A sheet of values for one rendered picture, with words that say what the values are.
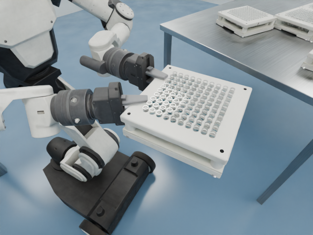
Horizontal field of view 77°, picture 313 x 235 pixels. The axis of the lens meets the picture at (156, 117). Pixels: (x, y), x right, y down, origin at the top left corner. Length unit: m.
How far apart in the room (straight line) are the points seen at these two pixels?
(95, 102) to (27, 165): 1.49
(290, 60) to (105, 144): 0.97
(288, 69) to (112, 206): 1.17
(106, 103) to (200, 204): 1.17
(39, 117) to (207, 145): 0.38
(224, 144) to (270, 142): 1.57
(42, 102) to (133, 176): 0.94
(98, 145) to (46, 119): 0.46
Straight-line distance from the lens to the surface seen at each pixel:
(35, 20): 0.78
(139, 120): 0.43
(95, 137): 0.94
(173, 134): 0.40
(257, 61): 1.10
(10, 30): 0.74
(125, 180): 1.34
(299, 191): 1.80
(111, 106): 0.46
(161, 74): 0.55
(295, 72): 1.10
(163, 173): 1.56
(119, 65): 0.60
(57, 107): 0.49
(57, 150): 1.41
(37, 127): 0.53
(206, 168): 0.43
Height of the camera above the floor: 1.38
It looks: 46 degrees down
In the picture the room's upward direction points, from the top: 1 degrees counter-clockwise
